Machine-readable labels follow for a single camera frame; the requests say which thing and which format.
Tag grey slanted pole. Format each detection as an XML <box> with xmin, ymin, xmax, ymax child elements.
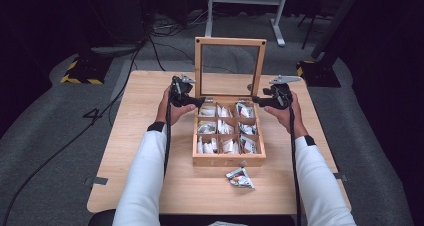
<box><xmin>311</xmin><ymin>0</ymin><xmax>365</xmax><ymax>60</ymax></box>

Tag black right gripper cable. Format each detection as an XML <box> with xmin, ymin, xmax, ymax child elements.
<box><xmin>288</xmin><ymin>105</ymin><xmax>303</xmax><ymax>226</ymax></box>

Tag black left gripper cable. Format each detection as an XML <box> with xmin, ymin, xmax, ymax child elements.
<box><xmin>162</xmin><ymin>101</ymin><xmax>173</xmax><ymax>179</ymax></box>

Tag person's dark lap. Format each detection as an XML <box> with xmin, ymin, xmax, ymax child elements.
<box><xmin>88</xmin><ymin>209</ymin><xmax>297</xmax><ymax>226</ymax></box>

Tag long black floor cable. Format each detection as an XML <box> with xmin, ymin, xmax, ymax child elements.
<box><xmin>1</xmin><ymin>35</ymin><xmax>151</xmax><ymax>226</ymax></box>

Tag thin black floor cable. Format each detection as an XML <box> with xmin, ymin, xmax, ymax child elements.
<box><xmin>148</xmin><ymin>35</ymin><xmax>235</xmax><ymax>74</ymax></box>

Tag bundle of floor cables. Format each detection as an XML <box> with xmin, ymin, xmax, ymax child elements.
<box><xmin>148</xmin><ymin>10</ymin><xmax>209</xmax><ymax>38</ymax></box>

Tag black left wristband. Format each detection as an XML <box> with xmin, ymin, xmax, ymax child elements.
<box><xmin>147</xmin><ymin>121</ymin><xmax>166</xmax><ymax>133</ymax></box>

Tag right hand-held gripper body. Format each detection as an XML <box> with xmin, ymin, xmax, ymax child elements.
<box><xmin>262</xmin><ymin>74</ymin><xmax>303</xmax><ymax>110</ymax></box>

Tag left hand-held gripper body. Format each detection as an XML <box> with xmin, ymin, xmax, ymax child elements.
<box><xmin>169</xmin><ymin>73</ymin><xmax>197</xmax><ymax>108</ymax></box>

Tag black tripod legs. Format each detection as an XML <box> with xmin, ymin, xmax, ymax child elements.
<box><xmin>297</xmin><ymin>13</ymin><xmax>322</xmax><ymax>50</ymax></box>

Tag silver tea bag packet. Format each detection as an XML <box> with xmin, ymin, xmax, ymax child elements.
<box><xmin>225</xmin><ymin>166</ymin><xmax>256</xmax><ymax>190</ymax></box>

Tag black yellow striped base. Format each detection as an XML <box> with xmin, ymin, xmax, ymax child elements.
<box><xmin>60</xmin><ymin>54</ymin><xmax>113</xmax><ymax>85</ymax></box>
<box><xmin>296</xmin><ymin>59</ymin><xmax>342</xmax><ymax>88</ymax></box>

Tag person's left hand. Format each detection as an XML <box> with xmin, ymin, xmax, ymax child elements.
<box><xmin>155</xmin><ymin>85</ymin><xmax>198</xmax><ymax>125</ymax></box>

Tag group of tea bags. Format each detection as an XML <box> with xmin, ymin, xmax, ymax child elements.
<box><xmin>197</xmin><ymin>102</ymin><xmax>258</xmax><ymax>155</ymax></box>

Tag wooden tea box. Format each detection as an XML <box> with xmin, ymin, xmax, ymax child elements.
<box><xmin>192</xmin><ymin>36</ymin><xmax>268</xmax><ymax>168</ymax></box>

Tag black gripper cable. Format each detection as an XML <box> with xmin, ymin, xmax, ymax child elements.
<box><xmin>162</xmin><ymin>101</ymin><xmax>173</xmax><ymax>179</ymax></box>
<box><xmin>288</xmin><ymin>105</ymin><xmax>303</xmax><ymax>226</ymax></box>

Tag person's right hand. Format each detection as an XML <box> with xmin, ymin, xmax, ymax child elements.
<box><xmin>263</xmin><ymin>90</ymin><xmax>309</xmax><ymax>140</ymax></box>

